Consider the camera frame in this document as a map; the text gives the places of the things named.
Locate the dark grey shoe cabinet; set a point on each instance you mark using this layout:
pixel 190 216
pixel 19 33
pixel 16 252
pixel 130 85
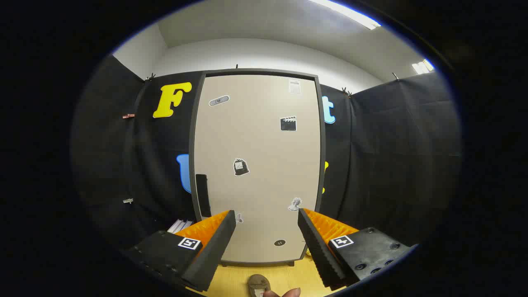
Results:
pixel 264 71

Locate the stack of books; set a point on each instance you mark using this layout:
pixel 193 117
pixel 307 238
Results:
pixel 179 226

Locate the black backdrop cloth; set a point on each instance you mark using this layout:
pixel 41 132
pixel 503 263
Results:
pixel 392 156

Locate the brown knit shoe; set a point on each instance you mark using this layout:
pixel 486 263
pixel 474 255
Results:
pixel 258 282

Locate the small ceiling light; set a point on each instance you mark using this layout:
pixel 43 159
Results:
pixel 423 67

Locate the long ceiling light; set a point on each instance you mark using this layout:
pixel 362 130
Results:
pixel 350 14

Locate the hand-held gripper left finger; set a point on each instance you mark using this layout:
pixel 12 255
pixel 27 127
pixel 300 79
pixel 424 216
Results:
pixel 214 251

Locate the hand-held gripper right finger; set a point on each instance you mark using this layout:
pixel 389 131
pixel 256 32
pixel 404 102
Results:
pixel 319 251

